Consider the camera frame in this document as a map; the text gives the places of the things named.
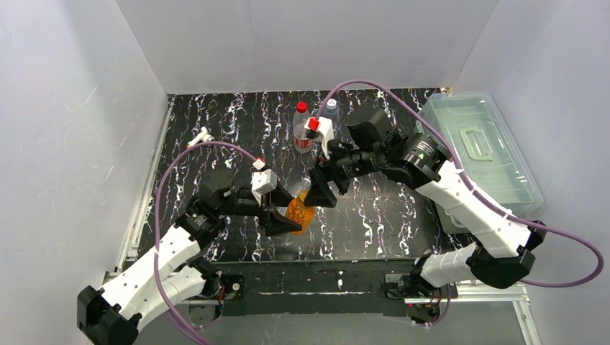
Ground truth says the red label water bottle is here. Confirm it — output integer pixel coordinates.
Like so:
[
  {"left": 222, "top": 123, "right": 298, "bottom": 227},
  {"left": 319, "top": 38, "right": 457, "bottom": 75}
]
[{"left": 292, "top": 110, "right": 312, "bottom": 154}]

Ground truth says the clear plastic storage box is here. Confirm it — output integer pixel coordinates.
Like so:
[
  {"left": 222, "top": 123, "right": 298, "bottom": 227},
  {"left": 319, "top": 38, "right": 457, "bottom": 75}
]
[{"left": 419, "top": 91, "right": 543, "bottom": 219}]

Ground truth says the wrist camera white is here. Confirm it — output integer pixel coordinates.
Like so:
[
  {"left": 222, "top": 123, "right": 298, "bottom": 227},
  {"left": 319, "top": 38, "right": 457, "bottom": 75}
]
[
  {"left": 304, "top": 117, "right": 334, "bottom": 160},
  {"left": 251, "top": 169, "right": 278, "bottom": 206}
]

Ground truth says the purple cable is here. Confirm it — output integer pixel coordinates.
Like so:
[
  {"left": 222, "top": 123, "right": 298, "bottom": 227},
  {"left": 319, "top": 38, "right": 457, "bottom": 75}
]
[
  {"left": 153, "top": 140, "right": 265, "bottom": 345},
  {"left": 309, "top": 79, "right": 605, "bottom": 327}
]

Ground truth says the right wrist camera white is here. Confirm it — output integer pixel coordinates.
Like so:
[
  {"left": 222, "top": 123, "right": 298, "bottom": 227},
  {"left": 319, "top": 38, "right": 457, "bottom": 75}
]
[{"left": 304, "top": 117, "right": 334, "bottom": 160}]

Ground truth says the orange juice bottle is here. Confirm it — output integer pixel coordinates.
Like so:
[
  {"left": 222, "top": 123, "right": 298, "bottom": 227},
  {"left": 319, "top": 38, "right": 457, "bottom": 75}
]
[{"left": 284, "top": 190, "right": 316, "bottom": 235}]

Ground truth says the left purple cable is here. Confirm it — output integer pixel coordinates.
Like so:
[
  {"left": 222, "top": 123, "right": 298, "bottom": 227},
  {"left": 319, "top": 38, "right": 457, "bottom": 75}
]
[{"left": 153, "top": 140, "right": 265, "bottom": 345}]

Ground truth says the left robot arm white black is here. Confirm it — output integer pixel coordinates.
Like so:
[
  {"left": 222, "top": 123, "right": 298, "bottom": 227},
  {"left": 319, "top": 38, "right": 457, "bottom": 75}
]
[{"left": 77, "top": 168, "right": 301, "bottom": 344}]

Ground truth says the white pipe fitting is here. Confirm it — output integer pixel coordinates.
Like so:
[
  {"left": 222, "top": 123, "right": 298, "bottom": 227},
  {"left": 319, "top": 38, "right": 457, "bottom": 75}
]
[{"left": 186, "top": 126, "right": 214, "bottom": 148}]

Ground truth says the clear plastic bottle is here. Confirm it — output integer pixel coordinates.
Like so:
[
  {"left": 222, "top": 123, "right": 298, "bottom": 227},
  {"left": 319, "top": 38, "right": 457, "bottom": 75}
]
[{"left": 286, "top": 178, "right": 311, "bottom": 198}]

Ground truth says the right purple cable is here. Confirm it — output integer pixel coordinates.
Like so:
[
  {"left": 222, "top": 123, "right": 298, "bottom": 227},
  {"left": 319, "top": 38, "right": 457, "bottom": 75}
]
[{"left": 309, "top": 79, "right": 605, "bottom": 327}]

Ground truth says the red bottle cap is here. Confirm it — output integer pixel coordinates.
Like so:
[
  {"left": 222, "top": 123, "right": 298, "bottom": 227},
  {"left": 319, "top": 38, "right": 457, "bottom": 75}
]
[{"left": 296, "top": 101, "right": 309, "bottom": 114}]

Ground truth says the white bottle cap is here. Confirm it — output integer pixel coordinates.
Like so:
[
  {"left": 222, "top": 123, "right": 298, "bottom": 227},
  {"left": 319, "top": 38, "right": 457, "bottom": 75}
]
[{"left": 326, "top": 98, "right": 337, "bottom": 109}]

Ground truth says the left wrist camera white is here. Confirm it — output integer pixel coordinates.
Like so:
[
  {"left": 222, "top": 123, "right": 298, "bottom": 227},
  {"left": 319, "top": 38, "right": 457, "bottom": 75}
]
[{"left": 251, "top": 169, "right": 278, "bottom": 206}]

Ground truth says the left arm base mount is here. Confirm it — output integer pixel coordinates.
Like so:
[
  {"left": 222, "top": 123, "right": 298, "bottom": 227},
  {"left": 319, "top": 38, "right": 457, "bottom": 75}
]
[{"left": 188, "top": 274, "right": 245, "bottom": 328}]

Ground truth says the clear blue-tinted bottle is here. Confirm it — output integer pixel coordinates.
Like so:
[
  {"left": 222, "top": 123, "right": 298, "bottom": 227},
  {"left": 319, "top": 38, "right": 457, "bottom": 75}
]
[{"left": 324, "top": 102, "right": 340, "bottom": 139}]

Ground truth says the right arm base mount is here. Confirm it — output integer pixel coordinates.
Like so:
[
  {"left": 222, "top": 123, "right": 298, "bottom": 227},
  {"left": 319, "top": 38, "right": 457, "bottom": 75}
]
[{"left": 381, "top": 273, "right": 458, "bottom": 328}]

